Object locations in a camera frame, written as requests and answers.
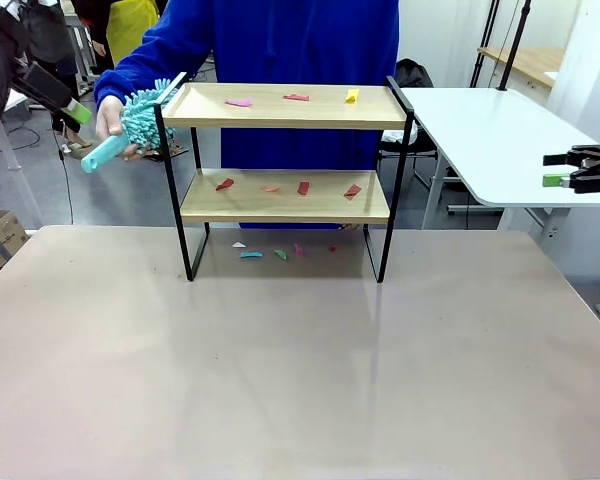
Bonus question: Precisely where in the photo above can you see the bystander with yellow apron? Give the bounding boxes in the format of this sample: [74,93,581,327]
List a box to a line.
[72,0,160,71]

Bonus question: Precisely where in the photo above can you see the black tripod legs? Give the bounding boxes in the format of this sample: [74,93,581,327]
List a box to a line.
[469,0,502,89]

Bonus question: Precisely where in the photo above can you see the bystander in dark clothes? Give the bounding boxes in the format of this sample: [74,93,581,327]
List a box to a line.
[27,0,95,151]

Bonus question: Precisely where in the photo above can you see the person's right hand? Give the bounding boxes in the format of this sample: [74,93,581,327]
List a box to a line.
[95,94,149,163]

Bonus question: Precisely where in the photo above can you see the black stand pole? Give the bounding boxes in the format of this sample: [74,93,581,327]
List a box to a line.
[497,0,532,92]

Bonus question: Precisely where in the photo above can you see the white side table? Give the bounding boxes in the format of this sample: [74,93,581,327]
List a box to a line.
[397,87,600,231]

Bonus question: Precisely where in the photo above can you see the light wooden background table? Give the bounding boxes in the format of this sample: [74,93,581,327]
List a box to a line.
[477,46,566,91]

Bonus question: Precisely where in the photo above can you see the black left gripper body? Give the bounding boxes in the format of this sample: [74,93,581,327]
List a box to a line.
[0,19,37,82]

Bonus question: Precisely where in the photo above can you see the teal chenille duster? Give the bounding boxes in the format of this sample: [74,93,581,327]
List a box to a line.
[80,75,179,175]

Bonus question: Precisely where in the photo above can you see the cardboard box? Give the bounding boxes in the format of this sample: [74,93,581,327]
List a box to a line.
[0,209,30,266]

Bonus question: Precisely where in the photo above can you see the person's right forearm blue sleeve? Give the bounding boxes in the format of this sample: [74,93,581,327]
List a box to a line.
[93,24,216,109]

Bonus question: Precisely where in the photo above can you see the thin black floor cable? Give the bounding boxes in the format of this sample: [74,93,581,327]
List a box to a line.
[53,119,76,226]

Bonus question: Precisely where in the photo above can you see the black office chair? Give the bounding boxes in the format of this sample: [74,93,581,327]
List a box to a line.
[393,58,435,90]

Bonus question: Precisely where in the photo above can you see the person in blue hoodie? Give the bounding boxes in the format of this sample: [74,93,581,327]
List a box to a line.
[144,0,401,231]

